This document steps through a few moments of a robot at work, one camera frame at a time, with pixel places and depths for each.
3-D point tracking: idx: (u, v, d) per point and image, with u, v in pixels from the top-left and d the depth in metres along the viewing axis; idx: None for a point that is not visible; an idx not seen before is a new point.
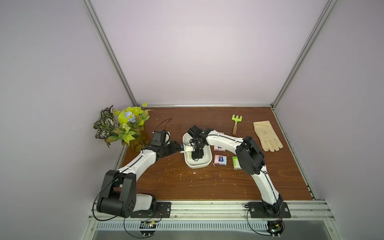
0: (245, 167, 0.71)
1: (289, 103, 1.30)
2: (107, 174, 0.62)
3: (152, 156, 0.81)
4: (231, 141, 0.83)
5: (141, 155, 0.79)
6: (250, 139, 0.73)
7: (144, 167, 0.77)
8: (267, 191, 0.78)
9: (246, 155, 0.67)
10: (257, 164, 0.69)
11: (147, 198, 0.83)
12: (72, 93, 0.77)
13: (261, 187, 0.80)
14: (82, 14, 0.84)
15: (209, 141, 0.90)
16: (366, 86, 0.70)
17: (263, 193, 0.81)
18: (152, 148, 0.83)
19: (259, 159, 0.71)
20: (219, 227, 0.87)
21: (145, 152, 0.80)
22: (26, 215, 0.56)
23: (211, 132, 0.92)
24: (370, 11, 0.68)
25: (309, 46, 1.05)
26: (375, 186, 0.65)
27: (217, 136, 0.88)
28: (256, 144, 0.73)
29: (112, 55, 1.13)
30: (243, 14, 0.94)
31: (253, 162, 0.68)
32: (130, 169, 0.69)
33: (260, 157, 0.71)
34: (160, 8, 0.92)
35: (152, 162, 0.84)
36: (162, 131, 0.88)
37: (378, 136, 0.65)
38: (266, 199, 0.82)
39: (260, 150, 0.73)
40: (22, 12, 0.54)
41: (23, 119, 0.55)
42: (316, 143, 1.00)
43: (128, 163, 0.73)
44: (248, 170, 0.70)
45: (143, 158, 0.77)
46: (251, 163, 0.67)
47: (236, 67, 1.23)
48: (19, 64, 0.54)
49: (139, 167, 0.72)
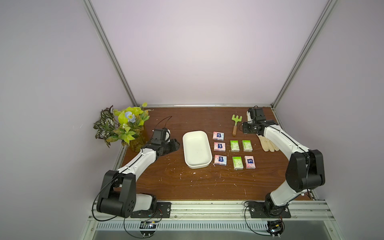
0: (291, 177, 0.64)
1: (289, 103, 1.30)
2: (107, 174, 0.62)
3: (153, 154, 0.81)
4: (292, 143, 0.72)
5: (141, 153, 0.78)
6: (319, 155, 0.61)
7: (144, 166, 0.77)
8: (284, 198, 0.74)
9: (301, 166, 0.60)
10: (309, 185, 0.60)
11: (147, 198, 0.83)
12: (71, 92, 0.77)
13: (282, 191, 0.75)
14: (82, 15, 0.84)
15: (265, 132, 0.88)
16: (366, 85, 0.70)
17: (277, 194, 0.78)
18: (152, 147, 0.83)
19: (315, 180, 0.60)
20: (219, 227, 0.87)
21: (145, 151, 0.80)
22: (27, 215, 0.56)
23: (272, 126, 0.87)
24: (370, 11, 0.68)
25: (309, 46, 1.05)
26: (376, 186, 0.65)
27: (279, 131, 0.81)
28: (322, 164, 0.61)
29: (112, 55, 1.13)
30: (243, 15, 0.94)
31: (303, 176, 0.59)
32: (129, 169, 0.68)
33: (317, 179, 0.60)
34: (160, 8, 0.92)
35: (152, 161, 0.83)
36: (162, 129, 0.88)
37: (378, 135, 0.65)
38: (273, 197, 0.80)
39: (321, 172, 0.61)
40: (22, 12, 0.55)
41: (23, 119, 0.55)
42: (316, 142, 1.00)
43: (128, 163, 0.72)
44: (294, 183, 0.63)
45: (143, 157, 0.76)
46: (300, 177, 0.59)
47: (236, 67, 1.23)
48: (20, 64, 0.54)
49: (139, 167, 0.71)
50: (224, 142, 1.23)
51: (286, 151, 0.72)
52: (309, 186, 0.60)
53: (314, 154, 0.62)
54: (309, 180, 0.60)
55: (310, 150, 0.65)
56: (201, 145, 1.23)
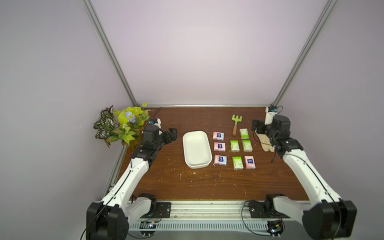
0: (310, 223, 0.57)
1: (290, 103, 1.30)
2: (90, 207, 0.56)
3: (144, 167, 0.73)
4: (319, 185, 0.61)
5: (130, 170, 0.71)
6: (350, 213, 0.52)
7: (133, 185, 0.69)
8: (287, 212, 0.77)
9: (327, 219, 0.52)
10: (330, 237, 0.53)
11: (145, 203, 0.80)
12: (71, 92, 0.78)
13: (289, 208, 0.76)
14: (82, 15, 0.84)
15: (287, 158, 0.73)
16: (367, 85, 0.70)
17: (282, 206, 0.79)
18: (142, 155, 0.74)
19: (338, 234, 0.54)
20: (219, 227, 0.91)
21: (134, 165, 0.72)
22: (28, 214, 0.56)
23: (298, 153, 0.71)
24: (370, 11, 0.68)
25: (309, 46, 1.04)
26: (376, 187, 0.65)
27: (303, 163, 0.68)
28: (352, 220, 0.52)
29: (112, 55, 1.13)
30: (243, 14, 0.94)
31: (326, 230, 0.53)
32: (115, 198, 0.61)
33: (340, 233, 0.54)
34: (161, 9, 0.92)
35: (146, 170, 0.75)
36: (152, 129, 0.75)
37: (378, 135, 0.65)
38: (276, 203, 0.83)
39: (349, 226, 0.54)
40: (21, 12, 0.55)
41: (23, 118, 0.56)
42: (317, 142, 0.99)
43: (113, 188, 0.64)
44: (311, 230, 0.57)
45: (131, 176, 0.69)
46: (322, 231, 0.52)
47: (236, 67, 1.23)
48: (20, 64, 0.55)
49: (126, 192, 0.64)
50: (224, 142, 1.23)
51: (310, 192, 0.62)
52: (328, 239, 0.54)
53: (344, 207, 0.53)
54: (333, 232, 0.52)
55: (341, 200, 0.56)
56: (201, 145, 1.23)
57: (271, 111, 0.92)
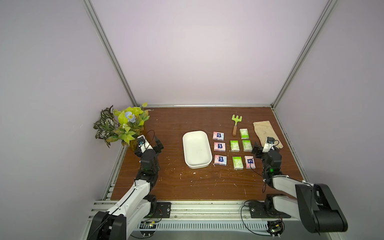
0: (303, 215, 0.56)
1: (289, 103, 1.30)
2: (95, 216, 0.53)
3: (146, 187, 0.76)
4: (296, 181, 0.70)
5: (134, 188, 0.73)
6: (325, 188, 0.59)
7: (137, 201, 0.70)
8: (285, 208, 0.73)
9: (308, 196, 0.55)
10: (324, 222, 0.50)
11: (144, 206, 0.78)
12: (72, 92, 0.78)
13: (286, 205, 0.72)
14: (82, 15, 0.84)
15: (274, 183, 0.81)
16: (366, 85, 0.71)
17: (281, 203, 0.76)
18: (145, 179, 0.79)
19: (332, 216, 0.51)
20: (219, 227, 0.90)
21: (138, 185, 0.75)
22: (28, 214, 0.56)
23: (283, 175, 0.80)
24: (370, 11, 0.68)
25: (308, 46, 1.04)
26: (376, 187, 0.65)
27: (284, 176, 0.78)
28: (333, 197, 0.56)
29: (112, 55, 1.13)
30: (243, 14, 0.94)
31: (312, 206, 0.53)
32: (120, 209, 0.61)
33: (335, 218, 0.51)
34: (160, 9, 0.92)
35: (147, 192, 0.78)
36: (149, 158, 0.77)
37: (378, 134, 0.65)
38: (276, 204, 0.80)
39: (337, 208, 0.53)
40: (21, 13, 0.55)
41: (23, 118, 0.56)
42: (317, 142, 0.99)
43: (119, 201, 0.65)
44: (307, 222, 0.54)
45: (136, 192, 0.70)
46: (311, 209, 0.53)
47: (236, 67, 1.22)
48: (20, 64, 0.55)
49: (131, 205, 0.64)
50: (224, 142, 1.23)
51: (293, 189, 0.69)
52: (324, 225, 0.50)
53: (320, 187, 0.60)
54: (321, 212, 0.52)
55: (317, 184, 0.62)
56: (201, 145, 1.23)
57: (268, 143, 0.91)
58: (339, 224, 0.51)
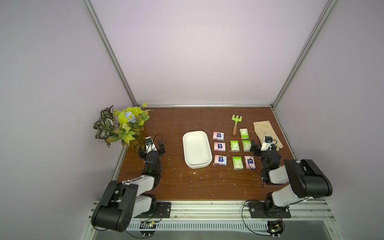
0: (293, 183, 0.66)
1: (289, 103, 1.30)
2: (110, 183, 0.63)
3: (151, 180, 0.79)
4: None
5: (141, 177, 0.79)
6: (309, 161, 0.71)
7: (143, 188, 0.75)
8: (283, 197, 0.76)
9: (295, 166, 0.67)
10: (310, 182, 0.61)
11: (146, 200, 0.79)
12: (71, 92, 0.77)
13: (284, 193, 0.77)
14: (81, 15, 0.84)
15: (270, 176, 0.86)
16: (366, 85, 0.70)
17: (279, 195, 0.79)
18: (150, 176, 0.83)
19: (317, 179, 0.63)
20: (219, 227, 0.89)
21: (145, 176, 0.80)
22: (27, 214, 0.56)
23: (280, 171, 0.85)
24: (370, 11, 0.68)
25: (308, 46, 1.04)
26: (376, 187, 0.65)
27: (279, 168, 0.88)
28: (316, 167, 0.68)
29: (112, 55, 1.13)
30: (243, 14, 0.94)
31: (299, 171, 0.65)
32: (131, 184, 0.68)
33: (319, 180, 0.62)
34: (160, 9, 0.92)
35: (149, 189, 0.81)
36: (153, 159, 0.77)
37: (378, 134, 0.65)
38: (275, 200, 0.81)
39: (320, 174, 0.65)
40: (21, 12, 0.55)
41: (22, 118, 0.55)
42: (317, 142, 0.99)
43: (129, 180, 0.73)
44: (295, 188, 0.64)
45: (143, 178, 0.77)
46: (298, 174, 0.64)
47: (236, 67, 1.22)
48: (19, 64, 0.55)
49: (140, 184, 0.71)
50: (224, 142, 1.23)
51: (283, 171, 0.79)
52: (311, 184, 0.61)
53: (306, 162, 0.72)
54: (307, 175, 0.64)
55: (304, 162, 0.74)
56: (201, 145, 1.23)
57: (266, 142, 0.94)
58: (323, 183, 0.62)
